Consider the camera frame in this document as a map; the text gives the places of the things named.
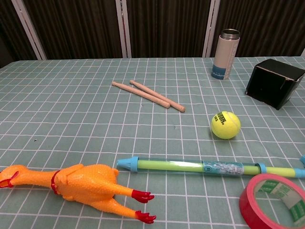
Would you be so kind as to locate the yellow tennis ball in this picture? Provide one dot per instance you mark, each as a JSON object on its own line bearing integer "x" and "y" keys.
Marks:
{"x": 225, "y": 128}

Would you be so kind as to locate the black cardboard box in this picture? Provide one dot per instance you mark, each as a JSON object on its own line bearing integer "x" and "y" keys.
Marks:
{"x": 269, "y": 88}

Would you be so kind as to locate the wooden drumstick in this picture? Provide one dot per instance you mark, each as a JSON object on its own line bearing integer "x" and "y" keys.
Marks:
{"x": 140, "y": 94}
{"x": 162, "y": 97}

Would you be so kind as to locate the green checkered tablecloth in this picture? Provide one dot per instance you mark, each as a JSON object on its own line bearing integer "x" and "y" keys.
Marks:
{"x": 95, "y": 119}

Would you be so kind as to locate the blue green water squirter tube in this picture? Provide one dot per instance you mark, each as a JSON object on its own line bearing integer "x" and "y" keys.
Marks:
{"x": 190, "y": 167}

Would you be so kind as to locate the white blue thermos bottle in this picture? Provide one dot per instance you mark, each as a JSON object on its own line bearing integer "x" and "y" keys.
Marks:
{"x": 225, "y": 57}

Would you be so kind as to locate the orange rubber chicken toy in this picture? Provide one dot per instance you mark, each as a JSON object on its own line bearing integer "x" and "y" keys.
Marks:
{"x": 88, "y": 182}

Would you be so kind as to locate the red tape roll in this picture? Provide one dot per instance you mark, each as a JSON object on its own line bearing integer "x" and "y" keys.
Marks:
{"x": 247, "y": 202}

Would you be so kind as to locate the white screen frame post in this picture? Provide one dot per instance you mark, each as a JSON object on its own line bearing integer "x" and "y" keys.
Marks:
{"x": 210, "y": 26}
{"x": 29, "y": 28}
{"x": 124, "y": 28}

